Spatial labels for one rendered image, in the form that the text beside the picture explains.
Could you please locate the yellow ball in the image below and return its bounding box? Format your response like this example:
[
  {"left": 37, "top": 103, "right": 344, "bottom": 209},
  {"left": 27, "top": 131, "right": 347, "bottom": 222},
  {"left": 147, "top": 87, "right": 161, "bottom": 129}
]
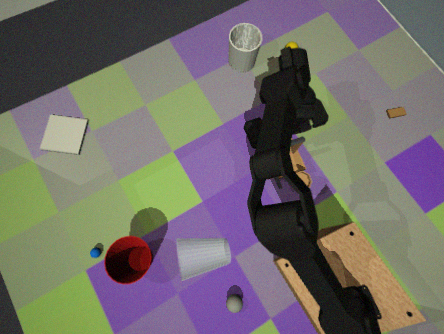
[{"left": 285, "top": 41, "right": 298, "bottom": 49}]

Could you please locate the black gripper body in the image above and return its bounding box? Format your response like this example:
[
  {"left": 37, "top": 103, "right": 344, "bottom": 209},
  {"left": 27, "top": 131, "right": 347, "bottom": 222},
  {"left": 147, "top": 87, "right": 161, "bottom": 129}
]
[{"left": 244, "top": 98, "right": 328, "bottom": 149}]

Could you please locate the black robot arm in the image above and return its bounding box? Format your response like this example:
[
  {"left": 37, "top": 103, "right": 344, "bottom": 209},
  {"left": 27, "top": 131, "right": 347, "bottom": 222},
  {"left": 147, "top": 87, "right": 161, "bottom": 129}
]
[{"left": 247, "top": 46, "right": 382, "bottom": 334}]

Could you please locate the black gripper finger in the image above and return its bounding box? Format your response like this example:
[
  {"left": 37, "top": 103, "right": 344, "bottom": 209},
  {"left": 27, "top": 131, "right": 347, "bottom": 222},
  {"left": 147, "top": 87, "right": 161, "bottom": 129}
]
[{"left": 292, "top": 123, "right": 312, "bottom": 135}]

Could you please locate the blue ball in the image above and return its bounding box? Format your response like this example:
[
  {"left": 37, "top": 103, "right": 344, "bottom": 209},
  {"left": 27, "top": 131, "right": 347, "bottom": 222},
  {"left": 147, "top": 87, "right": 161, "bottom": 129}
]
[{"left": 90, "top": 247, "right": 101, "bottom": 258}]

